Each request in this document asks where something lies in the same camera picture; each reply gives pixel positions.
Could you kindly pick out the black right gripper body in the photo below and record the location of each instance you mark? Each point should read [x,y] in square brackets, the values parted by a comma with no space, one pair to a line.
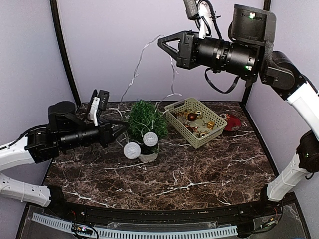
[186,50]

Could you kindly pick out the small green christmas tree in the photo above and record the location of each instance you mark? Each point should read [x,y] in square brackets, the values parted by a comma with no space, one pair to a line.
[144,116]

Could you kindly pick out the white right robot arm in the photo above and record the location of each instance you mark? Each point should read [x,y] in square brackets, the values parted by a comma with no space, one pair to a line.
[286,81]

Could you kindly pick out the black front table rail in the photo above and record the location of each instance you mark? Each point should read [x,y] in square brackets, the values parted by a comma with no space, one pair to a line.
[98,215]

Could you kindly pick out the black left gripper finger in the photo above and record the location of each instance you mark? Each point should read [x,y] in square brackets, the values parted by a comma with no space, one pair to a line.
[118,131]
[117,122]

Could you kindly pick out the pale green perforated basket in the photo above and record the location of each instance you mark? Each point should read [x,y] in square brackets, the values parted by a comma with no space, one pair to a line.
[195,132]

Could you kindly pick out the gold gift box ornament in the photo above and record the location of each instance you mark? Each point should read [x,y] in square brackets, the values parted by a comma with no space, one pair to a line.
[211,125]

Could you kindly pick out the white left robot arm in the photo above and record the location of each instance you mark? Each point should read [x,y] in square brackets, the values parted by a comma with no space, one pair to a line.
[42,143]

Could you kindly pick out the left black frame post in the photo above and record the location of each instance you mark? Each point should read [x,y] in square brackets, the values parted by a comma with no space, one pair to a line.
[63,51]

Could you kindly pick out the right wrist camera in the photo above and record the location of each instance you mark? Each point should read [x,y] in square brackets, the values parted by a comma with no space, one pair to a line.
[204,16]

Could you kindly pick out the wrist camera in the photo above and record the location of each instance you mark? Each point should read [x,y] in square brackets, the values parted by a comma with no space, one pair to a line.
[204,16]
[98,104]

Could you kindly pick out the white slotted cable duct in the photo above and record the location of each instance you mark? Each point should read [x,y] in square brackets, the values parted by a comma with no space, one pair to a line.
[83,231]

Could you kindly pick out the white woven light ball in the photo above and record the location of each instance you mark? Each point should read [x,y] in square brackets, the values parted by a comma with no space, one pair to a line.
[150,139]
[132,150]

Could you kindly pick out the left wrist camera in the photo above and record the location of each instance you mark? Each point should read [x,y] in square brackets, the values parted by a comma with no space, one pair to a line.
[98,104]

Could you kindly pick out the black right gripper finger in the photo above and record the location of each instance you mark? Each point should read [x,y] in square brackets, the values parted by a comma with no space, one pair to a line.
[171,38]
[167,47]

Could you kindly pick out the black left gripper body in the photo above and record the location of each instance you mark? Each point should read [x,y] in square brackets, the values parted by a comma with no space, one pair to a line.
[106,132]

